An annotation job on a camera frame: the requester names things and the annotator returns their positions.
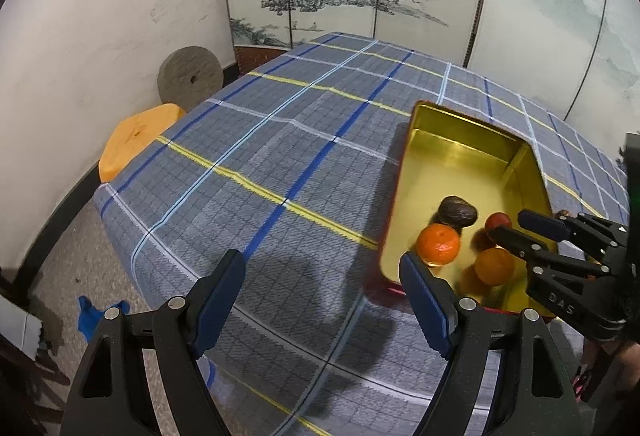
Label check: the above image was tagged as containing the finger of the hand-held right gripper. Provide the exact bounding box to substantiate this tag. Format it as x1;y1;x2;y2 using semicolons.
517;209;628;262
487;226;610;276

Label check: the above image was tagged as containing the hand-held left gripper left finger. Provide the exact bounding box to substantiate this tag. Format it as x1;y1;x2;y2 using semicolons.
60;249;247;436

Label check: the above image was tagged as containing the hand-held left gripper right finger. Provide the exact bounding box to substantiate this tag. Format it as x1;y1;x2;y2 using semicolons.
398;251;576;436

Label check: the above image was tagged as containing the red tomato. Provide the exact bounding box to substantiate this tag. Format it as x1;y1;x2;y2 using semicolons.
484;212;512;237

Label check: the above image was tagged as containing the orange mandarin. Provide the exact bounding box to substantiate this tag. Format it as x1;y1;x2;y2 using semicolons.
474;247;516;287
417;223;461;264

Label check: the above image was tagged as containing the dark brown avocado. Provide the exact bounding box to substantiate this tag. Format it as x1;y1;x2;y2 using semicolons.
435;196;479;233

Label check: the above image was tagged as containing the red and gold tin box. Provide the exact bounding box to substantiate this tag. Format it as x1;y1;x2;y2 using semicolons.
378;100;558;317

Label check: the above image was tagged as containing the person's leg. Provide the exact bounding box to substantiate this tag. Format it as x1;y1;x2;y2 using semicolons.
580;340;640;436

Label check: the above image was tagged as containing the blue cloth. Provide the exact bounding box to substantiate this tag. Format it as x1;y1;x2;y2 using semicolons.
77;296;131;342

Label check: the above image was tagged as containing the blue plaid tablecloth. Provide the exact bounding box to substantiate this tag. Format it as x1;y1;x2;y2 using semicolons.
94;32;631;436

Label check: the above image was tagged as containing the white paper sheet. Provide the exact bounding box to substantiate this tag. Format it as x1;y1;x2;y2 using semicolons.
0;299;43;362

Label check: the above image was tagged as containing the grey round millstone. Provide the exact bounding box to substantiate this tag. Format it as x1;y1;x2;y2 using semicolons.
157;46;222;112

